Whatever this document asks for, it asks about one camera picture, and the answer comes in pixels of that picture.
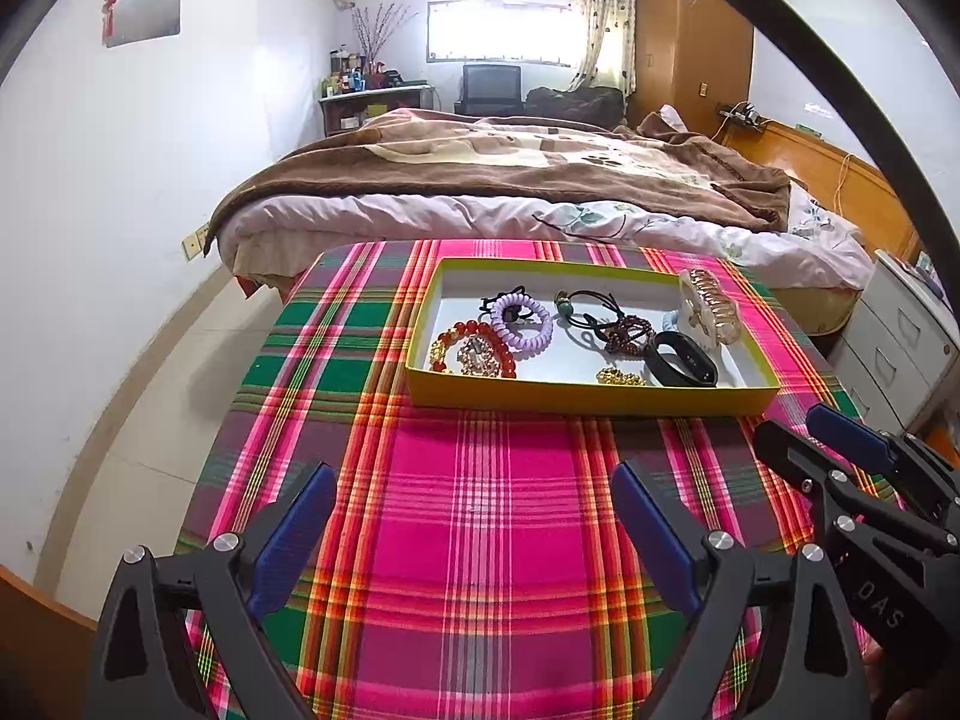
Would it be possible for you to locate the rose gold hair claw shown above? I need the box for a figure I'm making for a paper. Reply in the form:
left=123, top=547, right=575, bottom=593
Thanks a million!
left=677, top=268, right=743, bottom=353

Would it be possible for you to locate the black fitness band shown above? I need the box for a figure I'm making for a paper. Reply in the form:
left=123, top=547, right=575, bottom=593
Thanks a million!
left=643, top=330, right=719, bottom=387

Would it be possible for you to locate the dark garnet bead bracelet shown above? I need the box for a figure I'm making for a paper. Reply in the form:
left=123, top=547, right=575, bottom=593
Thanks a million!
left=602, top=313, right=656, bottom=358

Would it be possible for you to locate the black hair tie with beads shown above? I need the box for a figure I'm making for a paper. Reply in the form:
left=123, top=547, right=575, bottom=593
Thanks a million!
left=553, top=287, right=627, bottom=353

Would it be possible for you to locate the purple spiral hair tie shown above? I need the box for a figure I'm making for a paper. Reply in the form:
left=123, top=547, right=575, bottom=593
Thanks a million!
left=488, top=291, right=555, bottom=352

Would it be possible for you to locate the red bead bracelet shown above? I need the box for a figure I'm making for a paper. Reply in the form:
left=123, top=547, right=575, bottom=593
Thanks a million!
left=428, top=319, right=520, bottom=380

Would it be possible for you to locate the grey drawer nightstand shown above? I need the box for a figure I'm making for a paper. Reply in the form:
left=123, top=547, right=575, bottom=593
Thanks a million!
left=828, top=250, right=958, bottom=434

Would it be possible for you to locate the wooden headboard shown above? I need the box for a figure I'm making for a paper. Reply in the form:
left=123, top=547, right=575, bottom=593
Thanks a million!
left=721, top=121, right=921, bottom=263

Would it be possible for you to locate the plaid pink tablecloth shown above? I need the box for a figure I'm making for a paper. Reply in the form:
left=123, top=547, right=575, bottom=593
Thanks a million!
left=179, top=241, right=812, bottom=718

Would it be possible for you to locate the yellow shallow tray box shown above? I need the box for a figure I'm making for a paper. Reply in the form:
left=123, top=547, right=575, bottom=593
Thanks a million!
left=405, top=257, right=779, bottom=418

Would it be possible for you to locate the wooden wardrobe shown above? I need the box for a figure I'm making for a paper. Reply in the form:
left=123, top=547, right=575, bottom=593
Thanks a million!
left=628, top=0, right=754, bottom=135

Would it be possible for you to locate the black office chair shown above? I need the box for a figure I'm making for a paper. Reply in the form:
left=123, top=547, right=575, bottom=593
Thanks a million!
left=454, top=64, right=524, bottom=117

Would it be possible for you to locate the patterned curtain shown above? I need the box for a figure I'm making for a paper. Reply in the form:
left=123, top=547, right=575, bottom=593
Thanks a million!
left=571, top=0, right=636, bottom=96

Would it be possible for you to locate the bed with brown blanket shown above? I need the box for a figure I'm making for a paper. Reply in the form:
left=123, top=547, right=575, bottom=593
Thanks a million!
left=203, top=107, right=874, bottom=293

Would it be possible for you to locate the cluttered desk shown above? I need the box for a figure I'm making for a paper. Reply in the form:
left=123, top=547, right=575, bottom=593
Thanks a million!
left=319, top=85, right=436, bottom=137

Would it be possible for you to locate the dried branch bouquet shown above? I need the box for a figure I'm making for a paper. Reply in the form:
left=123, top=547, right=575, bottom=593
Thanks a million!
left=352, top=2, right=415, bottom=70

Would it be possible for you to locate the black cable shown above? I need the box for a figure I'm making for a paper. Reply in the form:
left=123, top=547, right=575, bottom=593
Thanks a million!
left=644, top=0, right=960, bottom=295

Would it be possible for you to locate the black hair tie small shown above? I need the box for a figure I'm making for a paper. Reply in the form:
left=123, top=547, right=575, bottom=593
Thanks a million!
left=478, top=284, right=531, bottom=317

